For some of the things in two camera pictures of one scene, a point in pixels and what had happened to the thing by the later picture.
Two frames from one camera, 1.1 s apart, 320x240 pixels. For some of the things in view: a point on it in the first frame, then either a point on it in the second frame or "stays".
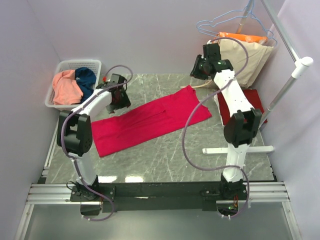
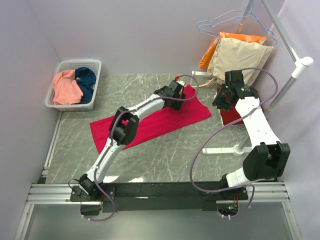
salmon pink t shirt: [66, 90] stays
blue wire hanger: [236, 13] stays
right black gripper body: [198, 70] to [220, 100]
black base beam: [172, 196] stays
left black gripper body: [123, 102] to [176, 105]
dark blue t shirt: [86, 79] stays
